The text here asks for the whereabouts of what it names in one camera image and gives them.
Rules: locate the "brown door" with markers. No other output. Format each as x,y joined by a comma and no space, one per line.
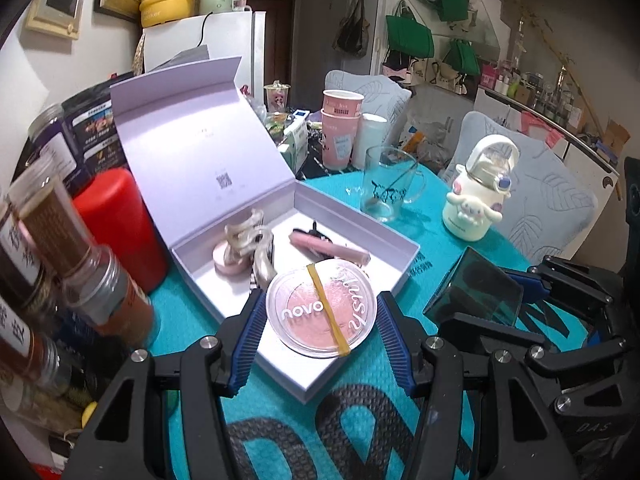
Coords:
272,40

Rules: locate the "metal stirring spoon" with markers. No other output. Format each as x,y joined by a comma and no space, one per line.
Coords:
395,182

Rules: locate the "beige hair claw clip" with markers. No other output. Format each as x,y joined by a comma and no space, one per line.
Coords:
242,232

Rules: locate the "small yellow picture frame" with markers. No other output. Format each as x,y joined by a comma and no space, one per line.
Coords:
55,7

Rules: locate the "lemon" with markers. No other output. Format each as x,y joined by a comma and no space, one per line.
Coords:
89,412

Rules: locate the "black snack package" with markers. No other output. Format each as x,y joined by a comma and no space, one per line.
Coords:
97,130

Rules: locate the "white label spice jar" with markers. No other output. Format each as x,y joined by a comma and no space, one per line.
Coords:
30,350
22,255

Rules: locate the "pink lip gloss tube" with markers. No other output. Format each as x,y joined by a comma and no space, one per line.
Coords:
325,249

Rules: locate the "cream cartoon dog bottle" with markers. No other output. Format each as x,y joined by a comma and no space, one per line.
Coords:
472,210

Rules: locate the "dark teal clear box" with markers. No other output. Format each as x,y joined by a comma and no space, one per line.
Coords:
470,285

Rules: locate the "green white medicine box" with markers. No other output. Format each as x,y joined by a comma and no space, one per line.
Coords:
298,132
292,157

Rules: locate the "round pink blush compact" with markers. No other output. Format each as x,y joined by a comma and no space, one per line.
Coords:
300,320

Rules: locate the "black hair clip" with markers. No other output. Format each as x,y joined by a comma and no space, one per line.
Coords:
312,232

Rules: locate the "red canister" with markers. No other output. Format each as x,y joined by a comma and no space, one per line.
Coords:
120,220

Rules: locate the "small pink round compact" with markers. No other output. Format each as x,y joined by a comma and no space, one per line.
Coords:
225,262

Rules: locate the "cartoon print glass mug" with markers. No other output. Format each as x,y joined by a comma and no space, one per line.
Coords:
385,195

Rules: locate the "dark hanging bag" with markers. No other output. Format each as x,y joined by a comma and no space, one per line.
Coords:
352,30

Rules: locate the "purple jar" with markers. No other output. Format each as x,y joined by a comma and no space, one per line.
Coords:
50,135

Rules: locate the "brown spice jar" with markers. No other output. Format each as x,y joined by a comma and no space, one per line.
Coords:
115,300
55,220

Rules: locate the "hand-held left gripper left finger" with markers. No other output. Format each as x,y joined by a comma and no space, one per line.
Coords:
247,345

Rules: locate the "yellow pot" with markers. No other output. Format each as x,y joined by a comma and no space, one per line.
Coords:
165,2

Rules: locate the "cardboard box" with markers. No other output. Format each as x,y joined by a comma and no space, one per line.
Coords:
616,137

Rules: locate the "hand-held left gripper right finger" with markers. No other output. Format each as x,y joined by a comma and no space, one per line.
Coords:
395,345

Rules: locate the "white frosted cup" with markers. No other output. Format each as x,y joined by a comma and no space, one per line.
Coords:
372,137

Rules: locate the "white refrigerator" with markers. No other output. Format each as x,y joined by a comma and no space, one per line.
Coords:
225,40

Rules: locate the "small pink cartoon cup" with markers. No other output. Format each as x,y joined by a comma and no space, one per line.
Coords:
276,97

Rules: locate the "leaf-print covered chair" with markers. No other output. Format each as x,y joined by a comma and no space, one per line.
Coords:
370,92
545,195

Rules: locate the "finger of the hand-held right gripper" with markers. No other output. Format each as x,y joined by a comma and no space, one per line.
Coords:
480,327
530,282

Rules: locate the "pink paper cup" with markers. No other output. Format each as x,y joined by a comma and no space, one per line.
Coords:
342,102
340,142

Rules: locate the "row of bottles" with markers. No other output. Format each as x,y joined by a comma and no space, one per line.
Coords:
535,95

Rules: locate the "teal bubble mat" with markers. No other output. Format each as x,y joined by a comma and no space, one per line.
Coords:
440,240

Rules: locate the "white gift box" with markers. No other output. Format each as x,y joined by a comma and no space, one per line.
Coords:
200,150

